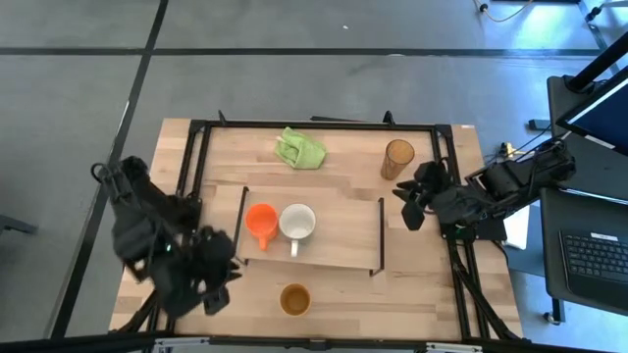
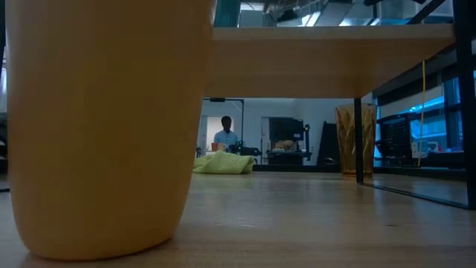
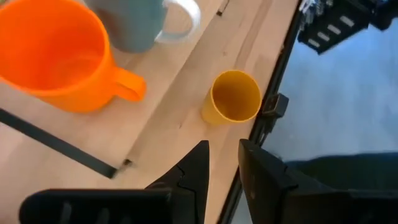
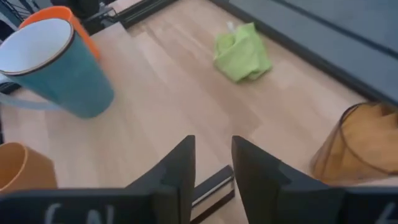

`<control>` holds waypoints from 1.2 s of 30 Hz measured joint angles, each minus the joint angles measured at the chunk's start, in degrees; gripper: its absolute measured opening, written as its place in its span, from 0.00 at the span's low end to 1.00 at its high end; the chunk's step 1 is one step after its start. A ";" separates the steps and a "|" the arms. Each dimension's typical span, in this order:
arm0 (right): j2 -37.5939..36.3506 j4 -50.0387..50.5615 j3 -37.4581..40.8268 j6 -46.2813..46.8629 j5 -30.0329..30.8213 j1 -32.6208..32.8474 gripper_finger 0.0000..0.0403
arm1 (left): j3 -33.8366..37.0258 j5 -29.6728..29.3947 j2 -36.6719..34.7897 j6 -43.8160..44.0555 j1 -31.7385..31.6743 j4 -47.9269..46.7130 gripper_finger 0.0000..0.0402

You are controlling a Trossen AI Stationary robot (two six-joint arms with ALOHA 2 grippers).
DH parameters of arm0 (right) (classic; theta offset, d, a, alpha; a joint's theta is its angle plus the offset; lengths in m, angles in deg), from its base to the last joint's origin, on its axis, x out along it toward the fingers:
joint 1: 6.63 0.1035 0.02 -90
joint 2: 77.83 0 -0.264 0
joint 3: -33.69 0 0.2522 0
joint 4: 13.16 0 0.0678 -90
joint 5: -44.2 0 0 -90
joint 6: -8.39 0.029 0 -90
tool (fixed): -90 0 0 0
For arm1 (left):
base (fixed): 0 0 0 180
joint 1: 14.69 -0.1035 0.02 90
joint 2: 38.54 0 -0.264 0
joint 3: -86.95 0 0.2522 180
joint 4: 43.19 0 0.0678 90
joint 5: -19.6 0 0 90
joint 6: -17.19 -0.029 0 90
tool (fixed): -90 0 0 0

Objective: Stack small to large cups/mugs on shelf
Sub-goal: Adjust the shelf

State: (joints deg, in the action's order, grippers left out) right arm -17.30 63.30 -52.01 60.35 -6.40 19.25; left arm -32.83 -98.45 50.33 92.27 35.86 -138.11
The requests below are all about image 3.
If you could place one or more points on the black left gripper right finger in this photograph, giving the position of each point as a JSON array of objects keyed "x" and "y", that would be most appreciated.
[{"x": 264, "y": 186}]

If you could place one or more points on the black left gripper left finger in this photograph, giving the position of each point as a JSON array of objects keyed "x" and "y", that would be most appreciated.
[{"x": 192, "y": 180}]

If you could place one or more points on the yellow plastic cup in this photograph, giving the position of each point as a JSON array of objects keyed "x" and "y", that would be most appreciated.
[{"x": 231, "y": 96}]

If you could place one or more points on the orange plastic mug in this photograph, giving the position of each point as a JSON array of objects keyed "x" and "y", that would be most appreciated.
[{"x": 53, "y": 53}]

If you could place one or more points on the wooden shelf board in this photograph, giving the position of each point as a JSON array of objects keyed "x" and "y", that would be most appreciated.
[{"x": 155, "y": 77}]

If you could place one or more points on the dark floor mat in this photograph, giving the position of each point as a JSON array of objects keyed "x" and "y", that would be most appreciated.
[{"x": 348, "y": 169}]

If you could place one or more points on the black slotted equipment box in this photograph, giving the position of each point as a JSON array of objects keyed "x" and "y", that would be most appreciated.
[{"x": 332, "y": 28}]

